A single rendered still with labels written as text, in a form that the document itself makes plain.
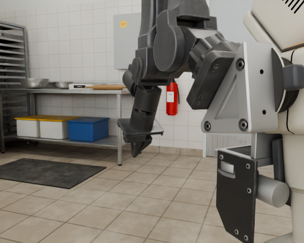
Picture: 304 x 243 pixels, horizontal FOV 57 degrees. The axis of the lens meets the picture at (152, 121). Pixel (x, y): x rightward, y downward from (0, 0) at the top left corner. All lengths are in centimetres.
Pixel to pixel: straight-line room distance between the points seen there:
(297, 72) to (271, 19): 17
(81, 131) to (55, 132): 41
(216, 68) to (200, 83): 3
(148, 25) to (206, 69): 26
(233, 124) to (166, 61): 16
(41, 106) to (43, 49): 90
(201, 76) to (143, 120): 30
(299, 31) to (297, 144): 18
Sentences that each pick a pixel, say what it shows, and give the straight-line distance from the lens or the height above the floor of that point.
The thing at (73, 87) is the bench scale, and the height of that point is 91.
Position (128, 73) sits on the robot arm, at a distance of 70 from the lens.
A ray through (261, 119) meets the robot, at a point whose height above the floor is 91.
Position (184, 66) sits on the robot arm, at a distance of 47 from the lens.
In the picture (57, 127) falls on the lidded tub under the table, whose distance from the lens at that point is 385.
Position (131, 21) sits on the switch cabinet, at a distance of 382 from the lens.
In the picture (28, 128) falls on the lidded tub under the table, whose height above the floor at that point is 35.
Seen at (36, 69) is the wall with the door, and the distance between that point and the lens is 485.
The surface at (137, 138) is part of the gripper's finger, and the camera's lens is 66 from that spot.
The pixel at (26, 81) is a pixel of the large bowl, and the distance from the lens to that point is 414.
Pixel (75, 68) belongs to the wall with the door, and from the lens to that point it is 441.
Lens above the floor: 95
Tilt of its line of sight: 8 degrees down
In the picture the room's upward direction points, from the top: straight up
